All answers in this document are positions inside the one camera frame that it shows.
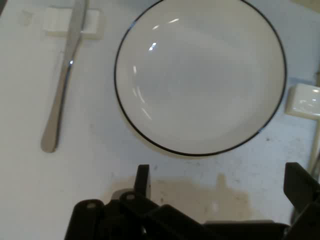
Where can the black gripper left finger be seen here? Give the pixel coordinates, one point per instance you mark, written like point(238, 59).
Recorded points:
point(112, 220)

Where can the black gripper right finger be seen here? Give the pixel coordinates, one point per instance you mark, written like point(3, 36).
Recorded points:
point(303, 190)

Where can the silver table knife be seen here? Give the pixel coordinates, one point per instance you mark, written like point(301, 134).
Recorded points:
point(62, 82)

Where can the silver fork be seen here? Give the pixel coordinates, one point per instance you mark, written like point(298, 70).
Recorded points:
point(315, 145)

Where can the white ceramic cutlery rest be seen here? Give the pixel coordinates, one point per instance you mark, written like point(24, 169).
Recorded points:
point(56, 22)
point(300, 105)

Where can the white plate with black rim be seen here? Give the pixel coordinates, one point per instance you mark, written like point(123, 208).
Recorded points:
point(200, 80)

